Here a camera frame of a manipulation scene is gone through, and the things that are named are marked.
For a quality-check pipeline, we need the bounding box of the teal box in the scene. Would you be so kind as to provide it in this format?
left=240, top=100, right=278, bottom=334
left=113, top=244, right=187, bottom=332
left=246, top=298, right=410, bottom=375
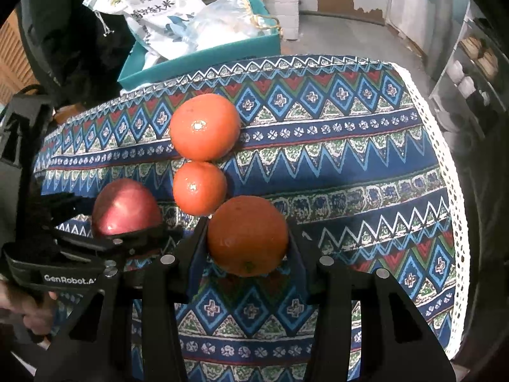
left=118, top=0, right=282, bottom=92

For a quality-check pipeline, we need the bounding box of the round orange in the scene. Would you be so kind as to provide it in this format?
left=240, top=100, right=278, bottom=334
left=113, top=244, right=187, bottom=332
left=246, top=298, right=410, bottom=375
left=207, top=196, right=289, bottom=277

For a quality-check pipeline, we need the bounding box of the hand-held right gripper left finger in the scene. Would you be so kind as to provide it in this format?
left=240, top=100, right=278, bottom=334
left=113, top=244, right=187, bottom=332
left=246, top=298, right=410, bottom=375
left=34, top=218, right=211, bottom=382

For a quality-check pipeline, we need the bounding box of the large red-orange tomato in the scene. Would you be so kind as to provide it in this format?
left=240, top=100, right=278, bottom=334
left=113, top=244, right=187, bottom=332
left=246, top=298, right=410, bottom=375
left=169, top=93, right=242, bottom=162

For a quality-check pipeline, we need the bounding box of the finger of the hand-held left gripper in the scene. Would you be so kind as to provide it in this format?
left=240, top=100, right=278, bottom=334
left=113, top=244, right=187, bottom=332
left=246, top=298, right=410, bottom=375
left=0, top=93, right=98, bottom=225
left=50, top=223, right=185, bottom=261

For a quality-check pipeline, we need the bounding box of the black coat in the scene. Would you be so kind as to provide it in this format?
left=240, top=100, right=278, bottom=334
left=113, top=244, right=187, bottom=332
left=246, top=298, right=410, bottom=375
left=16, top=0, right=132, bottom=106

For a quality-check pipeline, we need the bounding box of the clear plastic bag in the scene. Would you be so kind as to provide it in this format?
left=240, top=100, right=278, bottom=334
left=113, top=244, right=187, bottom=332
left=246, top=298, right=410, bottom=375
left=185, top=0, right=259, bottom=50

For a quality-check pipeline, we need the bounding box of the metal shoe rack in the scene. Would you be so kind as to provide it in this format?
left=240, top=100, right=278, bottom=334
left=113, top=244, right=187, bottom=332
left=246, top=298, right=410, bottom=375
left=427, top=0, right=509, bottom=140

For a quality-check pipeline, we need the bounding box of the white door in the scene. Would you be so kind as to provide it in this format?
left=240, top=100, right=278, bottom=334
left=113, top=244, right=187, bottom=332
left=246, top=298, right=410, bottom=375
left=384, top=0, right=428, bottom=48

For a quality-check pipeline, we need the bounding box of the wooden louvered wardrobe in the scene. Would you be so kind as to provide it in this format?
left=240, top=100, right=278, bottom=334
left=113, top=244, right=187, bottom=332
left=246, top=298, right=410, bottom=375
left=0, top=12, right=36, bottom=104

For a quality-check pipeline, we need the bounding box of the red apple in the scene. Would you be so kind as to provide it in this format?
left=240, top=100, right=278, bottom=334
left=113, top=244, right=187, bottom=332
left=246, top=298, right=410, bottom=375
left=91, top=179, right=163, bottom=237

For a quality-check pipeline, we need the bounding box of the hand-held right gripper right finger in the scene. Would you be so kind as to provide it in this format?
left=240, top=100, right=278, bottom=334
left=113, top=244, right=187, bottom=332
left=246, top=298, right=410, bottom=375
left=284, top=217, right=458, bottom=382

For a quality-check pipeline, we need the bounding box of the small orange tangerine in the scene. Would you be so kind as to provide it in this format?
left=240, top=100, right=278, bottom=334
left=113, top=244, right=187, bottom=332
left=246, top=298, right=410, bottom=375
left=173, top=161, right=228, bottom=216

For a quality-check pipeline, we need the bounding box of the person's left hand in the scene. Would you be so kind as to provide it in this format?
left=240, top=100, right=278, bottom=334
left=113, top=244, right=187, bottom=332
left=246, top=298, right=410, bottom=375
left=0, top=279, right=60, bottom=337

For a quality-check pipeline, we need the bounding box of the white printed rice bag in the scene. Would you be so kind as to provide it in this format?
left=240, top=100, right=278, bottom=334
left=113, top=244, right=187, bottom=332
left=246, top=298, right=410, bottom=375
left=83, top=0, right=207, bottom=58

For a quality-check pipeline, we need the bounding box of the patterned blue tablecloth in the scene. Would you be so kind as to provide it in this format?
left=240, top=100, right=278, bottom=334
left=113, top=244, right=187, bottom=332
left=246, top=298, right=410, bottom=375
left=34, top=55, right=472, bottom=382

